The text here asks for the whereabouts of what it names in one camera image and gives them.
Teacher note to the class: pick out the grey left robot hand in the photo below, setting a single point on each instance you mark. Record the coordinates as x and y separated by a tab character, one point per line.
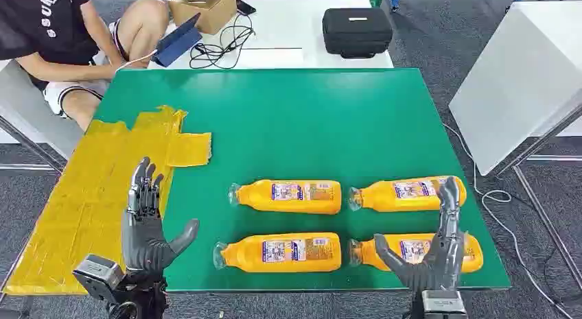
143	244

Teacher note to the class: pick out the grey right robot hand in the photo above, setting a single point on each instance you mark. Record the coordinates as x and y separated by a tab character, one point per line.
436	271

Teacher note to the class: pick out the orange drink bottle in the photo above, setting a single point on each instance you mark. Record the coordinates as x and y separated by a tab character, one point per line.
282	253
291	199
409	249
400	196

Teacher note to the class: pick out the yellow sheet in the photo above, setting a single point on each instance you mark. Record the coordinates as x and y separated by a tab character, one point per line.
91	194

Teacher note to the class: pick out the grey bench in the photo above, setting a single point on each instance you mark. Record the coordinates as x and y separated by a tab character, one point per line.
22	108

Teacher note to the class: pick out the green table mat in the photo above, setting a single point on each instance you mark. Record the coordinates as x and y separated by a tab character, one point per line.
309	126

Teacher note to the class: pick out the blue tablet case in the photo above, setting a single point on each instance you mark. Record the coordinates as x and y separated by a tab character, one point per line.
177	44

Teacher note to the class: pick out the white table with metal legs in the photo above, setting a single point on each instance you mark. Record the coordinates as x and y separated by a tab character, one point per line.
518	80

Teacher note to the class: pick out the person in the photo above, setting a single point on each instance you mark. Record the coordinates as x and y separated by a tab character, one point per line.
45	30

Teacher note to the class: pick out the cardboard box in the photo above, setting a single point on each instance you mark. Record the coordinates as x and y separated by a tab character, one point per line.
209	12

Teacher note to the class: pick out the black carrying case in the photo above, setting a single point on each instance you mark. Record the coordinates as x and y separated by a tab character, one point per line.
357	30

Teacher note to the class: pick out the black phone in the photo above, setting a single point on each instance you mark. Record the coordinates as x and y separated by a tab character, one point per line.
246	7

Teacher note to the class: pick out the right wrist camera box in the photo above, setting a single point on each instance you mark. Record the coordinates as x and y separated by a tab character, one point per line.
443	305

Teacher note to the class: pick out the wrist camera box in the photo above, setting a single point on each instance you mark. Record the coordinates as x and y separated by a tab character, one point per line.
98	273
443	305

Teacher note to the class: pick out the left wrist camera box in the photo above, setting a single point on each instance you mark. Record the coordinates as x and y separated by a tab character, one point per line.
98	273

